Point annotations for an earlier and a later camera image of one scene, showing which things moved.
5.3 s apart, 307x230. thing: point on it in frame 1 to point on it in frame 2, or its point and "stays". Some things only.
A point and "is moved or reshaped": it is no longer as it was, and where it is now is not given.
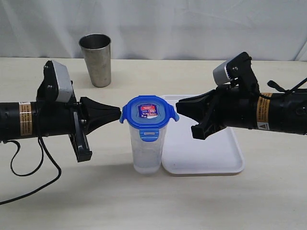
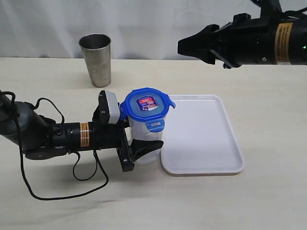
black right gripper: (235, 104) to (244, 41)
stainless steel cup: (97, 49) stays
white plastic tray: (182, 153) stays
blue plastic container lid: (148, 113) is moved or reshaped
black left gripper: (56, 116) to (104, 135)
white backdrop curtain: (266, 30) stays
